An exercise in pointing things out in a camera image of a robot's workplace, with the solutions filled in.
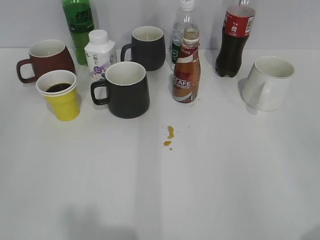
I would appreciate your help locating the dark grey rear mug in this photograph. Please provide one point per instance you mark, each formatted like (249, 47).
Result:
(147, 47)

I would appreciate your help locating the clear water bottle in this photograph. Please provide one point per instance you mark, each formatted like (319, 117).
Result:
(185, 18)

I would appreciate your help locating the green tea bottle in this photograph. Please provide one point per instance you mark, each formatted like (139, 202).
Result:
(80, 23)

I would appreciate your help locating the yellow paper cup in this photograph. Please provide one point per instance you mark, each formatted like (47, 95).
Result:
(59, 88)

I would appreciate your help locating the spilled coffee drops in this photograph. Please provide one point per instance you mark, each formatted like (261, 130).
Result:
(171, 135)

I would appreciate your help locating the brown coffee drink bottle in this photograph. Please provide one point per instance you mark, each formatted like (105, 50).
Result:
(187, 70)

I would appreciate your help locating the dark red ceramic mug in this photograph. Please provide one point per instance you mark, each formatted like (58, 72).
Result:
(46, 56)

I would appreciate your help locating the white ceramic mug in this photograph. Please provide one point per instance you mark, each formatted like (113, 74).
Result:
(268, 83)

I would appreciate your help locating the black front mug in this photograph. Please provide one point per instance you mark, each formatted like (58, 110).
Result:
(127, 90)

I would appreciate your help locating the cola bottle red label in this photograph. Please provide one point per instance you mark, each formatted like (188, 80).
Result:
(236, 29)

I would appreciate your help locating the white milk carton bottle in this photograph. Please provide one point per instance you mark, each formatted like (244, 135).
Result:
(100, 54)

